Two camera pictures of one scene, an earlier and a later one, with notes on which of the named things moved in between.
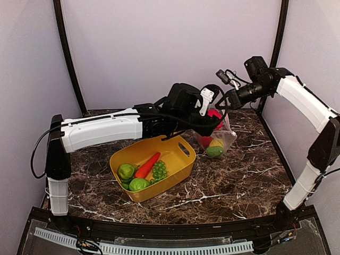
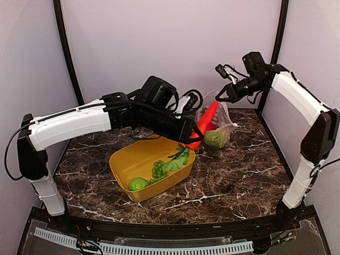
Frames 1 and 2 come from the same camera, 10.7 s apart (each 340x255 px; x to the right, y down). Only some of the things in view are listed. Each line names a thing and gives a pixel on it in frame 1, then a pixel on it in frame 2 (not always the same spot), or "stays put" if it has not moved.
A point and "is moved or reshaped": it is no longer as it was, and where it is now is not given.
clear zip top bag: (220, 141) is moved or reshaped
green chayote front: (138, 184) stays put
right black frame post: (284, 13) stays put
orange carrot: (144, 169) → (204, 123)
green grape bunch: (160, 171) stays put
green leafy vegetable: (125, 183) → (180, 159)
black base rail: (286, 218) stays put
